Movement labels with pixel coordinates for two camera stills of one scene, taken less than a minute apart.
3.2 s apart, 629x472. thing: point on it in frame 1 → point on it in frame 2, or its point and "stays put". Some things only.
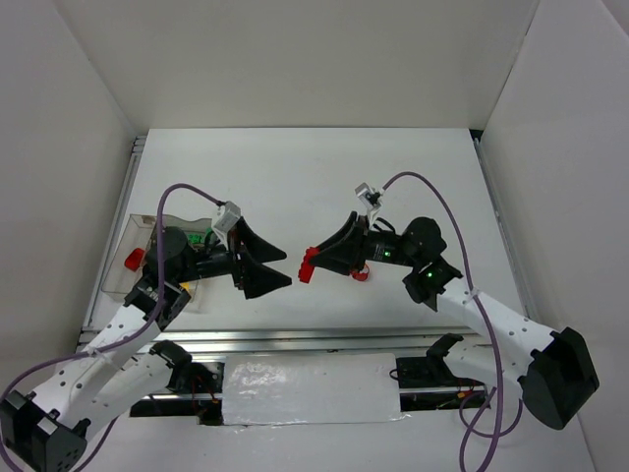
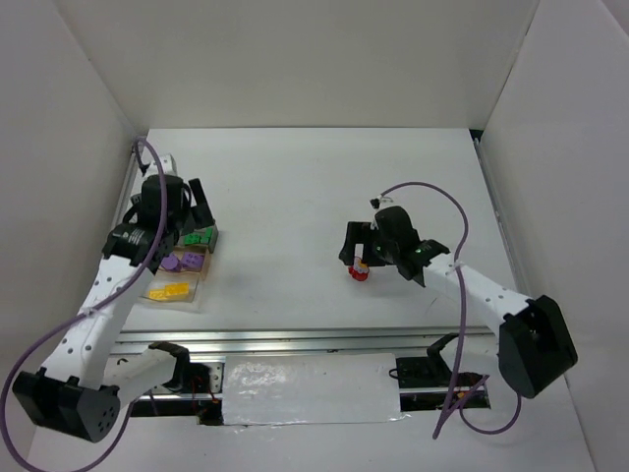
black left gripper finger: (252, 246) → (202, 213)
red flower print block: (358, 275) stays put
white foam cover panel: (310, 388) stays put
